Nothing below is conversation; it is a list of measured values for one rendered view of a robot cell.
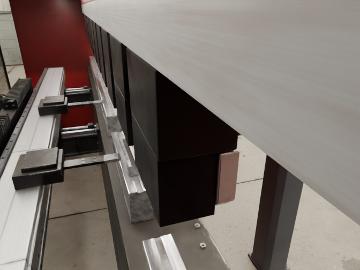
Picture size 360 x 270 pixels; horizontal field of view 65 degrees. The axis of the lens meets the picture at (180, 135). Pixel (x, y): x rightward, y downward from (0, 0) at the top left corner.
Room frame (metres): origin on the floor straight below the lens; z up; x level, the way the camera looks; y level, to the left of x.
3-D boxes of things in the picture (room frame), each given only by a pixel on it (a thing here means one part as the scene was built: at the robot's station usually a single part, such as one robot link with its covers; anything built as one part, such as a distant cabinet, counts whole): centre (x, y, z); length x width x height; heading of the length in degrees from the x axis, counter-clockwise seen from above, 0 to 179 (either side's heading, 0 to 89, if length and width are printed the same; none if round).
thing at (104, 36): (0.69, 0.13, 1.26); 0.15 x 0.09 x 0.17; 19
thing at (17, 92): (1.31, 0.77, 1.02); 0.44 x 0.06 x 0.04; 19
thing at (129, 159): (0.75, 0.15, 0.99); 0.20 x 0.03 x 0.03; 19
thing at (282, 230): (1.22, -0.53, 0.50); 0.18 x 0.18 x 1.00; 17
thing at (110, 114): (1.91, 0.55, 0.92); 1.67 x 0.06 x 0.10; 19
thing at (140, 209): (0.76, 0.16, 0.92); 0.39 x 0.06 x 0.10; 19
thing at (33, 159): (0.66, 0.29, 1.01); 0.26 x 0.12 x 0.05; 109
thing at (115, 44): (0.50, 0.07, 1.26); 0.15 x 0.09 x 0.17; 19
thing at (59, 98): (1.17, 0.46, 1.01); 0.26 x 0.12 x 0.05; 109
